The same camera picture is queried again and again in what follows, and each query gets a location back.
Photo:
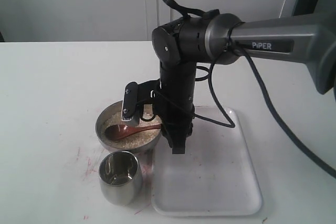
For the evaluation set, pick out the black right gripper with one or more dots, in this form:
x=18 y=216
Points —
x=176 y=91

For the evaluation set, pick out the small steel cup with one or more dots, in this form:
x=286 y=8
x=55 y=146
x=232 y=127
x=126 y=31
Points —
x=120 y=178

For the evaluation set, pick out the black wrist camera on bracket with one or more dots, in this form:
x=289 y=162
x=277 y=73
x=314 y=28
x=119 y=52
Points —
x=136 y=96

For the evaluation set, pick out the brown wooden spoon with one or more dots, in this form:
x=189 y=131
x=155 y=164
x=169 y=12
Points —
x=119 y=131

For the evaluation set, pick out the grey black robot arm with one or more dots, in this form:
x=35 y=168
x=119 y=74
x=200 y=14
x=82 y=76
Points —
x=222 y=39

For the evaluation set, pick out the white plastic tray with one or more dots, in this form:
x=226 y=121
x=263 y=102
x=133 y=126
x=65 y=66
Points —
x=214 y=176

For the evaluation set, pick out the white cabinet behind table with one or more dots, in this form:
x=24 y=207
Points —
x=114 y=20

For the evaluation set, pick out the steel bowl of rice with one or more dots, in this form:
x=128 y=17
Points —
x=136 y=143

